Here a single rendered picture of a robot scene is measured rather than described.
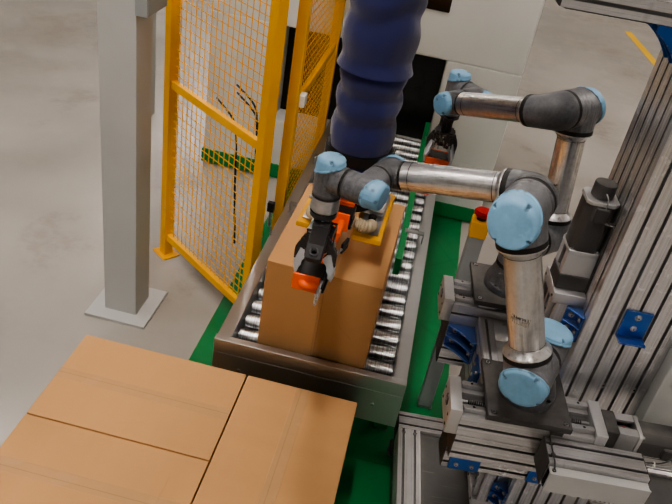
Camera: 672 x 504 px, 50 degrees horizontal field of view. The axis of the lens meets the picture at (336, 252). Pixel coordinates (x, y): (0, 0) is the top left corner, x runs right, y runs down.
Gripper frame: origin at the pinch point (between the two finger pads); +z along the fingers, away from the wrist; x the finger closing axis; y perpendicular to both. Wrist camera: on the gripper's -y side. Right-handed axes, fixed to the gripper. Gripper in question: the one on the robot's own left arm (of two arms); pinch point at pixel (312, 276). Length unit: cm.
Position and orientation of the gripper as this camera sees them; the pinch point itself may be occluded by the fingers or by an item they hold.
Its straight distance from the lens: 196.1
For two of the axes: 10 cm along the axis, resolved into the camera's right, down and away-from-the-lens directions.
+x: -9.6, -2.5, 1.2
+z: -1.4, 8.2, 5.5
